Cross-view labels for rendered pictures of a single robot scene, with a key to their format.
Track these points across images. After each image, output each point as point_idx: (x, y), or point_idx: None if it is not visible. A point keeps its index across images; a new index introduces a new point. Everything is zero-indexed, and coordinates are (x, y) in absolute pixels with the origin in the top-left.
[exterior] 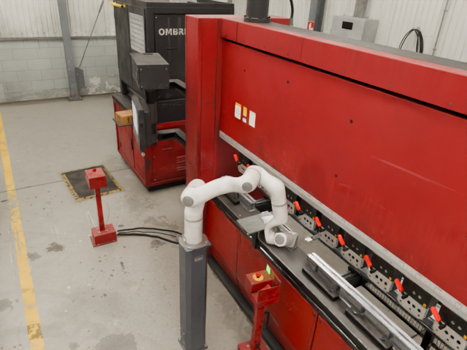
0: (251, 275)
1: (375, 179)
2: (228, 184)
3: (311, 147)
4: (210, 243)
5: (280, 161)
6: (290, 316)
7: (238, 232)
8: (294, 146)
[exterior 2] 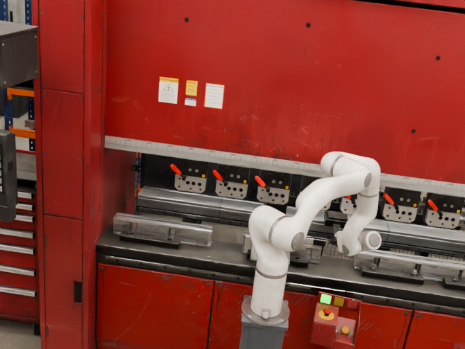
0: (318, 318)
1: None
2: (335, 188)
3: (365, 106)
4: (284, 300)
5: (294, 143)
6: (356, 343)
7: (212, 284)
8: (326, 113)
